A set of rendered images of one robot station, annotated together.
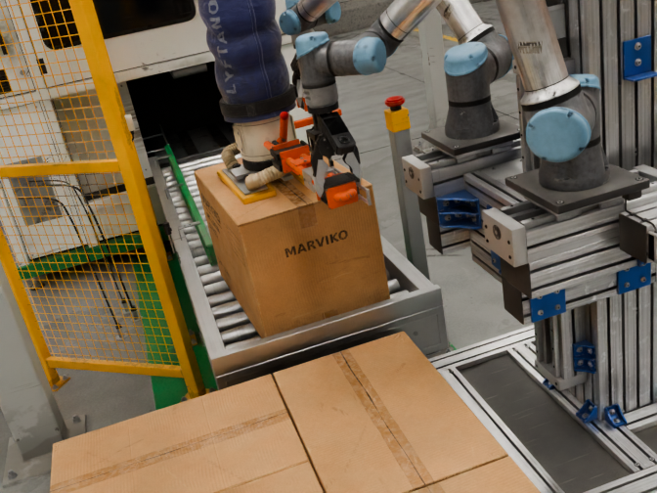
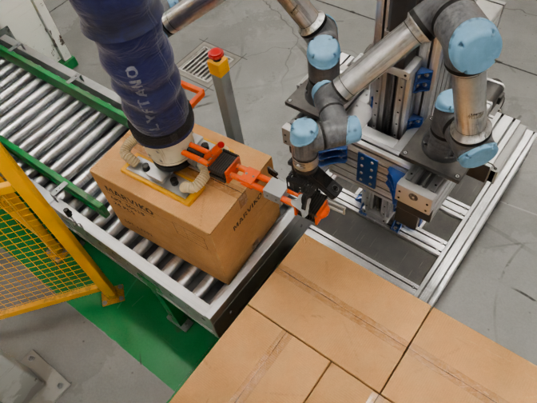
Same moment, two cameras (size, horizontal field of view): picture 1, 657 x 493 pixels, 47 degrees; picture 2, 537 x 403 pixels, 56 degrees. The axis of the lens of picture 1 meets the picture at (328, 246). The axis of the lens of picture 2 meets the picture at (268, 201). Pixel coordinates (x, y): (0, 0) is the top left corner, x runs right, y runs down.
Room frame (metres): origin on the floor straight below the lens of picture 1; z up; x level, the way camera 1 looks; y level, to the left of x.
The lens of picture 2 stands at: (0.94, 0.56, 2.42)
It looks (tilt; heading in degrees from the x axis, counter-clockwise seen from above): 54 degrees down; 328
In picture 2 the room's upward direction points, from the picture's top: 10 degrees counter-clockwise
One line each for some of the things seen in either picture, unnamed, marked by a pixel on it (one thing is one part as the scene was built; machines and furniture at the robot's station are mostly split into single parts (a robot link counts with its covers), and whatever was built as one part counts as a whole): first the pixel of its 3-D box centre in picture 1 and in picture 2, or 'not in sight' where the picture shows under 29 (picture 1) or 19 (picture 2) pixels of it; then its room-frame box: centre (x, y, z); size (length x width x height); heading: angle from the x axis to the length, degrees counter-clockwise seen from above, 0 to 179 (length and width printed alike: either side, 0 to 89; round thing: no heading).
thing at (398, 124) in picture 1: (414, 239); (235, 137); (2.55, -0.32, 0.50); 0.07 x 0.07 x 1.00; 13
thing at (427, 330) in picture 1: (336, 359); (265, 266); (1.87, 0.04, 0.48); 0.70 x 0.03 x 0.15; 103
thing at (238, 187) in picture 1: (243, 177); (161, 176); (2.20, 0.21, 0.97); 0.34 x 0.10 x 0.05; 17
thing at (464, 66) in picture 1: (467, 70); (324, 58); (2.02, -0.46, 1.20); 0.13 x 0.12 x 0.14; 138
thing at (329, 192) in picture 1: (335, 190); (311, 207); (1.65, -0.04, 1.08); 0.08 x 0.07 x 0.05; 17
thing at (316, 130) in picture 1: (326, 128); (304, 174); (1.67, -0.05, 1.22); 0.09 x 0.08 x 0.12; 17
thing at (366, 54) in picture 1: (360, 55); (338, 128); (1.63, -0.15, 1.37); 0.11 x 0.11 x 0.08; 61
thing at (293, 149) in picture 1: (291, 156); (224, 165); (1.98, 0.05, 1.08); 0.10 x 0.08 x 0.06; 107
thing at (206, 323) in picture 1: (179, 244); (39, 195); (2.94, 0.62, 0.50); 2.31 x 0.05 x 0.19; 13
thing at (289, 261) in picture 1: (287, 235); (190, 193); (2.22, 0.12, 0.75); 0.60 x 0.40 x 0.40; 17
